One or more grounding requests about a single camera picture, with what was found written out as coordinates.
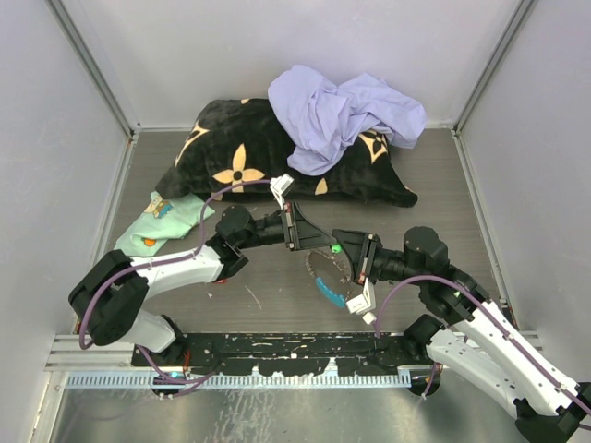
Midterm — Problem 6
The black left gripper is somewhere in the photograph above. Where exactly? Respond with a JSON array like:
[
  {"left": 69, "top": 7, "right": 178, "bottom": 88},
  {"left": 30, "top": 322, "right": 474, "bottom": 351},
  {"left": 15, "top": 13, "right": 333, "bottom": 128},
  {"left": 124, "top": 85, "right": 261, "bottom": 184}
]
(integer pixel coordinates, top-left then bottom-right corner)
[{"left": 237, "top": 201, "right": 337, "bottom": 252}]

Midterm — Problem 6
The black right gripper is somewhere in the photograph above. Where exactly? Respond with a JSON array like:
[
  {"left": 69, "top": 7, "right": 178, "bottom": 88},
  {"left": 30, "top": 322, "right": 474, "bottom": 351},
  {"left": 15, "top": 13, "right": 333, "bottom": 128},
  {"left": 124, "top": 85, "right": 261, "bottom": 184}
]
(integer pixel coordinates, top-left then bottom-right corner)
[{"left": 331, "top": 228, "right": 427, "bottom": 286}]

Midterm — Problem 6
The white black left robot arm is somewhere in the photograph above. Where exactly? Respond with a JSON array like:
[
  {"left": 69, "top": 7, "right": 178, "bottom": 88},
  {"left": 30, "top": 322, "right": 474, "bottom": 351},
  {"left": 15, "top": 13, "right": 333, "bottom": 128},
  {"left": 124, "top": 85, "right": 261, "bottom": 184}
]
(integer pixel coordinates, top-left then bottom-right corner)
[{"left": 68, "top": 202, "right": 333, "bottom": 365}]

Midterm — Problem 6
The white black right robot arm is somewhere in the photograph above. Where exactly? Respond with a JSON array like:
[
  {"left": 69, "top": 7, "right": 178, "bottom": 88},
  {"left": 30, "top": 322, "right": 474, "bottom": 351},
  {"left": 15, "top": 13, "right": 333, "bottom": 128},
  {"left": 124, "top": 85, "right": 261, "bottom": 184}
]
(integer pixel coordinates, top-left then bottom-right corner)
[{"left": 332, "top": 226, "right": 590, "bottom": 442}]

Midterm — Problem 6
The black floral pillow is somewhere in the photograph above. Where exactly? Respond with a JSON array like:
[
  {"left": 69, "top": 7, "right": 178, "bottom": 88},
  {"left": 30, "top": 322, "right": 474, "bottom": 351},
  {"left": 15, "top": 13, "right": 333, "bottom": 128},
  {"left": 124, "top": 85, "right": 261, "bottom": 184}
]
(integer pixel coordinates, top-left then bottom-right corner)
[{"left": 155, "top": 99, "right": 418, "bottom": 208}]

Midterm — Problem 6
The lavender crumpled cloth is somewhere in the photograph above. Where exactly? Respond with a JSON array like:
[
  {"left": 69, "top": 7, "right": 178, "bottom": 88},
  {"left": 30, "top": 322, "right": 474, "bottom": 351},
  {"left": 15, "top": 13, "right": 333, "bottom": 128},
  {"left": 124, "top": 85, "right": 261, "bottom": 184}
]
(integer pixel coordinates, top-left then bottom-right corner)
[{"left": 268, "top": 65, "right": 428, "bottom": 176}]

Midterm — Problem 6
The mint green cartoon cloth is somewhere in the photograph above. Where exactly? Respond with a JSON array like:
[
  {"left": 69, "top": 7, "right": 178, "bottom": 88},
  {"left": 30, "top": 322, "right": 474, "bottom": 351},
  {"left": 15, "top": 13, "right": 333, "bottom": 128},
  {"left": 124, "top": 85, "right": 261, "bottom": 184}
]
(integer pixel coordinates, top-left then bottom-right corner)
[{"left": 114, "top": 191, "right": 215, "bottom": 257}]

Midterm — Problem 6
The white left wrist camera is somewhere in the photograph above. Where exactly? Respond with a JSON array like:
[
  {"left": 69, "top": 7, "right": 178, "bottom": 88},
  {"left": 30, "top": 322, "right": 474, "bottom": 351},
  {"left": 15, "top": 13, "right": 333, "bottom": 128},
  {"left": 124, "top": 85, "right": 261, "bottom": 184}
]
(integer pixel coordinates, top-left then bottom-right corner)
[{"left": 270, "top": 174, "right": 295, "bottom": 209}]

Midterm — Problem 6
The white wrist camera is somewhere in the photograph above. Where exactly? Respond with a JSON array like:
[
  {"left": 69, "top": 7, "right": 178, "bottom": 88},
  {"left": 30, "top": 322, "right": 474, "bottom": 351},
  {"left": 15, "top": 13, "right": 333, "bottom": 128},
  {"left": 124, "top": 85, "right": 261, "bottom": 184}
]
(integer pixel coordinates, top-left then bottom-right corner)
[
  {"left": 270, "top": 174, "right": 295, "bottom": 209},
  {"left": 345, "top": 279, "right": 377, "bottom": 325}
]

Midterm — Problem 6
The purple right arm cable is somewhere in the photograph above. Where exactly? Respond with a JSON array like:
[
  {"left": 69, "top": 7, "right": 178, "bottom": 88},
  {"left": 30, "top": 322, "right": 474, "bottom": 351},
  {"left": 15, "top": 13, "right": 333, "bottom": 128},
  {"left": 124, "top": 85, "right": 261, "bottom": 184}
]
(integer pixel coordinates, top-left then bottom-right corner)
[{"left": 373, "top": 275, "right": 591, "bottom": 401}]

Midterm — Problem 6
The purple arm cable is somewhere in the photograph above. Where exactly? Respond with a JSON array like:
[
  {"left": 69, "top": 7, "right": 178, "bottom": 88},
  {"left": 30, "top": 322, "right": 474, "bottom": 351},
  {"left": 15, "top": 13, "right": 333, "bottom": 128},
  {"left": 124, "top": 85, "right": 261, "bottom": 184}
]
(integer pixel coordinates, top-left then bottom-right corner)
[
  {"left": 78, "top": 178, "right": 278, "bottom": 401},
  {"left": 373, "top": 275, "right": 591, "bottom": 401}
]

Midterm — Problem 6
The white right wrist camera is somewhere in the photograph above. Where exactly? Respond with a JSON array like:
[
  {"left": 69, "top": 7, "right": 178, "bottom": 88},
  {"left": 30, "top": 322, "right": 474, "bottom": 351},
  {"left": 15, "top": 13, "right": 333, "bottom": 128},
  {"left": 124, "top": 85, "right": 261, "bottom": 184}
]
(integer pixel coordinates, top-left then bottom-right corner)
[{"left": 345, "top": 279, "right": 377, "bottom": 325}]

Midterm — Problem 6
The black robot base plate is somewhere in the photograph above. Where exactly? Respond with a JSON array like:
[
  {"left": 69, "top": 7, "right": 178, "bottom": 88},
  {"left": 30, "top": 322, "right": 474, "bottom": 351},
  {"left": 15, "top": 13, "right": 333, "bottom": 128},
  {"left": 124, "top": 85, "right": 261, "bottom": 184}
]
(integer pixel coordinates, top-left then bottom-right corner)
[{"left": 131, "top": 330, "right": 463, "bottom": 377}]

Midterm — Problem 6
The slotted grey cable duct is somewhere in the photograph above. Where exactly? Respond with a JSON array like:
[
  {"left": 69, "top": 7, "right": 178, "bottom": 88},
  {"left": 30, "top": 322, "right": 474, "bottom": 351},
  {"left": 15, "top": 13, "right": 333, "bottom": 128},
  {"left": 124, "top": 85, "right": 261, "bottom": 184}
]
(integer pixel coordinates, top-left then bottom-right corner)
[{"left": 65, "top": 368, "right": 412, "bottom": 389}]

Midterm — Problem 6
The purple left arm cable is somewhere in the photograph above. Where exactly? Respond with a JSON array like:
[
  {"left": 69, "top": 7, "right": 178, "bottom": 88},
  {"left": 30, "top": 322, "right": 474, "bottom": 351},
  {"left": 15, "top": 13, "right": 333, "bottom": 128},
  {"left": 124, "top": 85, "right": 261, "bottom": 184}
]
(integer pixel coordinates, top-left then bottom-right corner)
[{"left": 78, "top": 178, "right": 278, "bottom": 401}]

